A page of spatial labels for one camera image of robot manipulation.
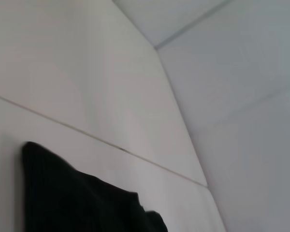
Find black shirt with FREE print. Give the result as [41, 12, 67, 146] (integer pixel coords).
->
[21, 141, 169, 232]

